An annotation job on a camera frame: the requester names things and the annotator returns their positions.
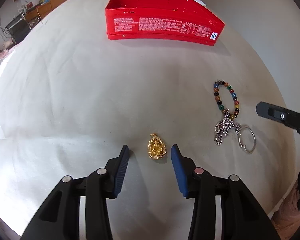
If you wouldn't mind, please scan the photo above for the multicolour bead bracelet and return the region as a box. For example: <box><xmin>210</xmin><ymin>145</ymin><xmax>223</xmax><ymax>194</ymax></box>
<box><xmin>213</xmin><ymin>80</ymin><xmax>241</xmax><ymax>120</ymax></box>

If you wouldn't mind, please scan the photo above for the silver chain with ring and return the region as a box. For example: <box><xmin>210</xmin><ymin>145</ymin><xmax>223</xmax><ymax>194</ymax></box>
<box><xmin>214</xmin><ymin>108</ymin><xmax>257</xmax><ymax>155</ymax></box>

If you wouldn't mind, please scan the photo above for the gold pendant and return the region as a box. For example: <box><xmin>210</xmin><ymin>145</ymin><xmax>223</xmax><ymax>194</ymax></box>
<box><xmin>147</xmin><ymin>133</ymin><xmax>167</xmax><ymax>160</ymax></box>

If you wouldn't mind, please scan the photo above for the red tin box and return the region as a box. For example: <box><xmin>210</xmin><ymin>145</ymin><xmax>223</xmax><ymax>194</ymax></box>
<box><xmin>105</xmin><ymin>0</ymin><xmax>225</xmax><ymax>46</ymax></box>

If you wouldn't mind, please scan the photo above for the black office chair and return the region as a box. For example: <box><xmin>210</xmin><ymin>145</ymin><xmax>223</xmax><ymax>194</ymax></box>
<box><xmin>5</xmin><ymin>13</ymin><xmax>31</xmax><ymax>44</ymax></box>

